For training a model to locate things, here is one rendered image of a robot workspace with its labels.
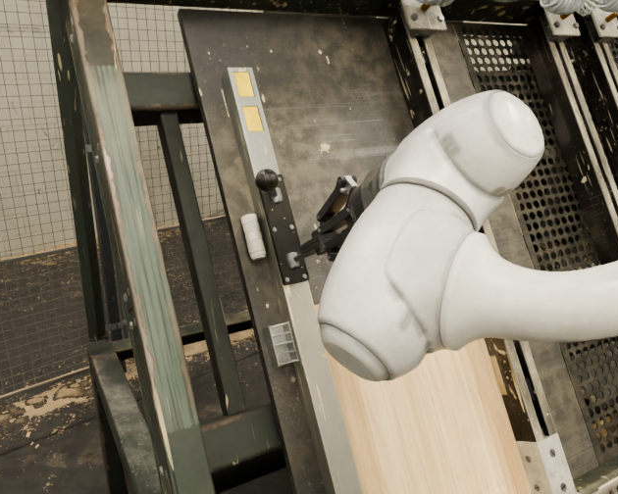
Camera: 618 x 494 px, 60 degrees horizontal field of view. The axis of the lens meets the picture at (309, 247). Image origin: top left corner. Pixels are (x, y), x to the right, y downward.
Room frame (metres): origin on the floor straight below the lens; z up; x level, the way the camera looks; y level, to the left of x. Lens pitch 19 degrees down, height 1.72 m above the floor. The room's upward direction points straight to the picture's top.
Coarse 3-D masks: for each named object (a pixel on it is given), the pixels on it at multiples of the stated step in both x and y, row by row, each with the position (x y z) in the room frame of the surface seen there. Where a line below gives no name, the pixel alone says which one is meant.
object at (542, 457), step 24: (408, 0) 1.25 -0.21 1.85; (384, 24) 1.33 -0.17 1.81; (408, 24) 1.23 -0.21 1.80; (432, 24) 1.25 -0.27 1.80; (408, 48) 1.25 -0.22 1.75; (432, 48) 1.27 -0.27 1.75; (408, 72) 1.25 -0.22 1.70; (432, 72) 1.24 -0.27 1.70; (408, 96) 1.25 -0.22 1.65; (432, 96) 1.20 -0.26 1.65; (504, 360) 0.94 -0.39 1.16; (528, 360) 0.95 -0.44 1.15; (504, 384) 0.94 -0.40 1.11; (528, 384) 0.92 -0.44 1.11; (528, 408) 0.89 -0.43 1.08; (528, 432) 0.88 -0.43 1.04; (552, 432) 0.88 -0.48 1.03; (528, 456) 0.87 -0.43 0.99; (552, 456) 0.85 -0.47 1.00; (528, 480) 0.86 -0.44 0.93; (552, 480) 0.83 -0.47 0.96
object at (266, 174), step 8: (256, 176) 0.83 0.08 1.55; (264, 176) 0.83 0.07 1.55; (272, 176) 0.83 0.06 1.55; (256, 184) 0.83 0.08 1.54; (264, 184) 0.82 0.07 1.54; (272, 184) 0.83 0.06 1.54; (272, 192) 0.89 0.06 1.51; (280, 192) 0.93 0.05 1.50; (272, 200) 0.92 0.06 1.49; (280, 200) 0.92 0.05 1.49
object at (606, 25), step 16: (592, 16) 1.56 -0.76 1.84; (608, 16) 1.57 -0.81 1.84; (592, 32) 1.58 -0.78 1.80; (608, 32) 1.55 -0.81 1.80; (576, 48) 1.61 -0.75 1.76; (592, 48) 1.57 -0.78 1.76; (608, 48) 1.59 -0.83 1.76; (576, 64) 1.61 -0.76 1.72; (592, 64) 1.56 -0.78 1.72; (608, 64) 1.56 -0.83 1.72; (592, 80) 1.55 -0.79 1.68; (608, 80) 1.52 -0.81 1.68; (592, 96) 1.55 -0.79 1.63; (608, 96) 1.51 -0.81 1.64; (608, 112) 1.50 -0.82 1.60; (608, 128) 1.49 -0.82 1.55; (608, 144) 1.49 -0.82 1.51
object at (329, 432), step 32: (256, 96) 1.04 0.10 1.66; (256, 160) 0.97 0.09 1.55; (256, 192) 0.95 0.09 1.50; (288, 288) 0.86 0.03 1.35; (288, 320) 0.84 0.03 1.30; (320, 352) 0.82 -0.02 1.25; (320, 384) 0.79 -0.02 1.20; (320, 416) 0.76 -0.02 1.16; (320, 448) 0.74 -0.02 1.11; (352, 480) 0.72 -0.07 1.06
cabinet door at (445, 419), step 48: (336, 384) 0.82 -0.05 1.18; (384, 384) 0.86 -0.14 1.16; (432, 384) 0.89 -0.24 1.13; (480, 384) 0.93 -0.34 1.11; (384, 432) 0.81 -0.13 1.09; (432, 432) 0.84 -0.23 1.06; (480, 432) 0.88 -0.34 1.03; (384, 480) 0.76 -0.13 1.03; (432, 480) 0.79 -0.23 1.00; (480, 480) 0.83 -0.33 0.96
